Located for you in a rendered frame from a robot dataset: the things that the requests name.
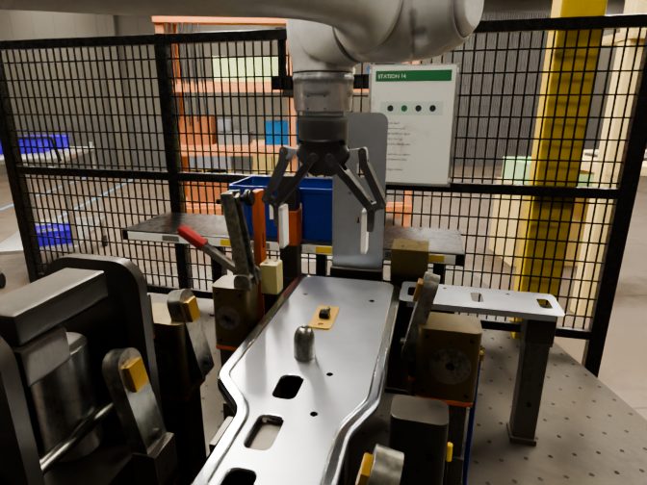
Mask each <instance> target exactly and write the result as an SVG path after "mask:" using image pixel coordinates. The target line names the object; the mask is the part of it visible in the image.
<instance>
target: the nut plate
mask: <svg viewBox="0 0 647 485"><path fill-rule="evenodd" d="M326 307H330V310H326V313H323V308H325V309H326ZM339 310H340V308H339V307H333V306H324V305H321V306H319V308H318V310H317V311H316V313H315V315H314V317H313V318H312V319H311V321H310V323H309V324H308V326H310V327H311V328H316V329H323V330H329V329H330V328H331V326H332V324H333V322H334V320H335V319H336V317H337V314H338V312H339ZM318 324H322V325H318Z"/></svg>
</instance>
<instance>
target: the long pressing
mask: <svg viewBox="0 0 647 485"><path fill-rule="evenodd" d="M304 294H307V295H304ZM400 294H401V289H400V287H398V286H397V285H395V284H393V283H390V282H384V281H374V280H362V279H351V278H341V277H330V276H320V275H311V274H306V273H303V274H301V275H299V276H297V277H296V278H295V279H294V281H293V282H292V283H291V284H290V285H289V287H288V288H287V289H286V290H285V292H284V293H283V294H282V295H281V296H280V297H279V298H278V299H277V300H276V301H275V303H274V304H273V305H272V307H271V308H270V310H269V311H268V312H267V313H266V314H265V315H264V316H263V317H262V319H261V320H260V321H259V322H258V324H257V325H256V326H255V327H254V328H253V330H252V331H251V332H250V333H249V334H248V336H247V337H246V338H245V340H244V341H243V342H242V343H241V344H240V346H239V347H238V348H237V349H236V350H235V352H234V353H233V354H232V355H231V357H230V358H229V359H228V360H227V361H226V363H225V364H224V365H223V366H222V367H221V369H220V371H219V373H218V376H217V380H218V388H219V391H220V393H221V395H222V396H223V398H224V399H225V401H226V402H227V404H228V405H229V407H230V409H231V410H232V412H233V413H234V417H233V419H232V421H231V423H229V425H228V426H227V428H226V429H225V431H224V432H223V434H222V435H221V437H220V439H219V440H218V442H217V444H216V445H215V447H214V448H213V450H212V451H211V453H210V454H209V456H208V457H207V459H206V460H205V462H204V463H203V465H202V466H201V468H200V470H199V471H198V473H197V474H196V476H195V477H194V479H193V481H192V482H191V484H190V485H222V483H223V481H224V480H225V478H226V477H227V476H228V475H229V474H230V473H231V472H247V473H251V474H253V475H254V477H255V481H254V483H253V485H338V482H339V478H340V474H341V471H342V468H343V464H344V460H345V456H346V452H347V449H348V445H349V441H350V439H351V438H352V436H353V435H354V434H355V433H356V432H357V431H358V430H359V429H360V428H361V427H362V426H363V425H364V424H365V423H366V422H367V421H368V420H369V419H370V417H371V416H372V415H373V414H374V413H375V412H376V411H377V409H378V407H379V404H380V400H381V394H382V389H383V384H384V379H385V374H386V369H387V364H388V359H389V354H390V348H391V343H392V339H393V334H394V329H395V323H396V318H397V313H398V309H399V303H400ZM370 300H373V301H374V302H370ZM321 305H324V306H333V307H339V308H340V310H339V312H338V314H337V317H336V319H335V320H334V322H333V324H332V326H331V328H330V329H329V330H323V329H316V328H312V330H313V332H314V335H315V355H316V357H315V358H314V359H313V360H311V361H307V362H300V361H298V360H296V359H295V358H294V334H295V331H296V329H297V328H298V327H299V326H301V325H303V324H305V325H308V324H309V323H310V321H311V319H312V318H313V317H314V315H315V313H316V311H317V310H318V308H319V306H321ZM328 373H332V374H333V375H332V376H327V374H328ZM285 377H293V378H299V379H301V380H302V384H301V386H300V388H299V390H298V393H297V395H296V397H294V398H292V399H283V398H277V397H274V396H273V394H274V392H275V390H276V388H277V387H278V385H279V383H280V381H281V380H282V379H283V378H285ZM312 412H316V413H318V416H316V417H312V416H310V413H312ZM262 418H273V419H279V420H281V421H282V422H283V423H282V425H281V427H280V429H279V431H278V433H277V435H276V437H275V439H274V442H273V444H272V446H271V448H269V449H267V450H256V449H251V448H247V447H246V441H247V439H248V438H249V436H250V434H251V432H252V431H253V429H254V427H255V425H256V423H257V422H258V421H259V420H260V419H262Z"/></svg>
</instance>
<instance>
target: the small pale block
mask: <svg viewBox="0 0 647 485"><path fill-rule="evenodd" d="M260 269H261V277H262V279H261V293H262V295H263V296H264V308H265V314H266V313H267V312H268V311H269V310H270V308H271V307H272V305H273V304H274V303H275V301H276V300H277V299H278V298H279V297H280V296H281V292H282V291H283V269H282V260H273V259H266V260H265V261H264V262H262V263H261V264H260ZM273 396H274V397H277V398H280V394H279V385H278V387H277V388H276V390H275V392H274V394H273ZM267 422H268V423H274V424H279V425H281V422H280V420H279V419H273V418H267Z"/></svg>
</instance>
